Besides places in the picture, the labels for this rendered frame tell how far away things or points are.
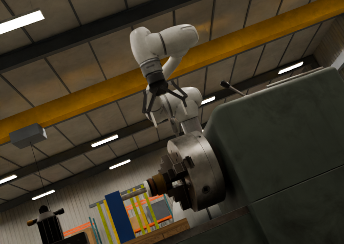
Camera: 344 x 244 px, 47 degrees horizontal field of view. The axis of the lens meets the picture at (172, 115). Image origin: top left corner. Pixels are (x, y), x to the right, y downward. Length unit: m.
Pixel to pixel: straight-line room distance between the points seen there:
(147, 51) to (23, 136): 11.27
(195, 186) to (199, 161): 0.09
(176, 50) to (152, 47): 0.11
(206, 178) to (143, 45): 0.60
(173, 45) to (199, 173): 0.55
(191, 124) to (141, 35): 0.68
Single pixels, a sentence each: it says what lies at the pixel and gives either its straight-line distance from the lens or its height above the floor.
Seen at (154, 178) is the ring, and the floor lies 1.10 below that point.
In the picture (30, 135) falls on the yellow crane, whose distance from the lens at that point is 12.73.
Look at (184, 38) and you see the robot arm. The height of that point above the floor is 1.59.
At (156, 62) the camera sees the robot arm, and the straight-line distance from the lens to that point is 1.67.
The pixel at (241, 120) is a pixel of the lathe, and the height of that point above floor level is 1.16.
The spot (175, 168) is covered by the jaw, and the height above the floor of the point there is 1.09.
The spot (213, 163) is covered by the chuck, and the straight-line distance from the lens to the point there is 1.54.
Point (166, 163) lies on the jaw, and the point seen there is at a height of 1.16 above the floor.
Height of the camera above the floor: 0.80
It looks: 18 degrees up
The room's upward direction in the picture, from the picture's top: 23 degrees counter-clockwise
